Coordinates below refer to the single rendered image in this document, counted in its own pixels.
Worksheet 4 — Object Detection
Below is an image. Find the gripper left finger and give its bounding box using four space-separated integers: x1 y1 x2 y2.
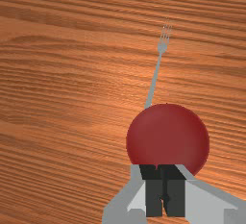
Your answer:
101 163 166 224

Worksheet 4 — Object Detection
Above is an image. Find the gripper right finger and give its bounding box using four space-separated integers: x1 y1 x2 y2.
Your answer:
162 163 246 224

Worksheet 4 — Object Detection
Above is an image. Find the red plate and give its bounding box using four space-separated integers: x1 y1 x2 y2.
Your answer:
125 103 210 177

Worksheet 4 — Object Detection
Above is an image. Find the grey fork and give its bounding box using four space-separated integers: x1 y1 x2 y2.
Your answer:
143 23 173 111

